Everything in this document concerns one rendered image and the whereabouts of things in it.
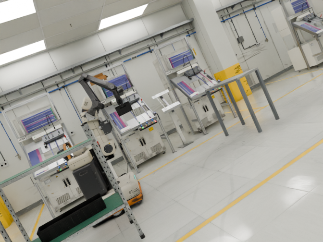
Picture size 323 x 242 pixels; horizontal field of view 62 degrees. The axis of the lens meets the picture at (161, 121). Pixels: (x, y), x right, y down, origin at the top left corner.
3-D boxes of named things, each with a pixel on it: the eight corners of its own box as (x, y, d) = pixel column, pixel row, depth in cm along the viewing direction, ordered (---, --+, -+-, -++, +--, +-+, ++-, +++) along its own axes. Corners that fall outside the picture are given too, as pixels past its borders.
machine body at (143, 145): (167, 151, 502) (153, 122, 496) (135, 170, 480) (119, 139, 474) (157, 150, 563) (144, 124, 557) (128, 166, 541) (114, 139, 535)
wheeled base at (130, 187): (90, 229, 295) (80, 209, 292) (95, 208, 357) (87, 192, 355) (144, 200, 303) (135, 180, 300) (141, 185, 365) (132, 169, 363)
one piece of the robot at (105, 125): (102, 136, 311) (93, 120, 309) (103, 134, 338) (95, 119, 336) (114, 130, 313) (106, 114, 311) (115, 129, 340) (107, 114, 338)
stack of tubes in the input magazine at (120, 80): (131, 86, 501) (125, 73, 498) (107, 97, 484) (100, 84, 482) (130, 87, 512) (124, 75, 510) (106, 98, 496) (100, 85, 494)
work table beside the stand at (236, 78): (260, 132, 359) (236, 78, 351) (225, 136, 420) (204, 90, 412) (279, 118, 380) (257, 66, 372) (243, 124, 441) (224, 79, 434)
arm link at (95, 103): (80, 81, 317) (75, 78, 307) (88, 74, 316) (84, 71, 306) (98, 110, 304) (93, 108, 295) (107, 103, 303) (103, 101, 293)
